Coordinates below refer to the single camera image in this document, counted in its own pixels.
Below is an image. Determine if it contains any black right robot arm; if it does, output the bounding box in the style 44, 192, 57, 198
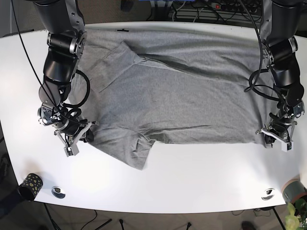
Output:
33, 0, 97, 156

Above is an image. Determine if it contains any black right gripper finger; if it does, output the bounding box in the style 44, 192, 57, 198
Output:
64, 145, 79, 157
83, 129, 94, 143

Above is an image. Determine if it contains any right silver table grommet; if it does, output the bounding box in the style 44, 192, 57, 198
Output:
261, 188, 275, 201

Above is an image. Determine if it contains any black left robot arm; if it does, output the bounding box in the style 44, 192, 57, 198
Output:
260, 0, 304, 152

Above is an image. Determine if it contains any black gold spotted cup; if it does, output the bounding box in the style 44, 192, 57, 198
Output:
18, 173, 43, 201

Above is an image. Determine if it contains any left silver table grommet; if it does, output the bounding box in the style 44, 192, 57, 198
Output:
51, 186, 66, 199

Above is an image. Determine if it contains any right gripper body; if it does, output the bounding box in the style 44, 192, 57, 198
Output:
38, 103, 97, 147

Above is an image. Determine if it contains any green potted plant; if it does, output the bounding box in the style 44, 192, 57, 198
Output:
285, 198, 307, 230

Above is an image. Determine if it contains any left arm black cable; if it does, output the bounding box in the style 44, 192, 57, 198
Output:
239, 0, 283, 103

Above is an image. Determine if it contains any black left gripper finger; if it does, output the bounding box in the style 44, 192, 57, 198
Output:
264, 134, 275, 148
281, 141, 294, 152

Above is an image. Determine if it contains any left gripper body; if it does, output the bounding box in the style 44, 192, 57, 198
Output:
256, 103, 302, 143

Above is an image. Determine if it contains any silver table grommet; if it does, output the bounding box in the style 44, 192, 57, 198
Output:
51, 186, 66, 199
261, 188, 275, 201

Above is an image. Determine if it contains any grey plant pot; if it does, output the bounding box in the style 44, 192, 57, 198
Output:
282, 178, 307, 204

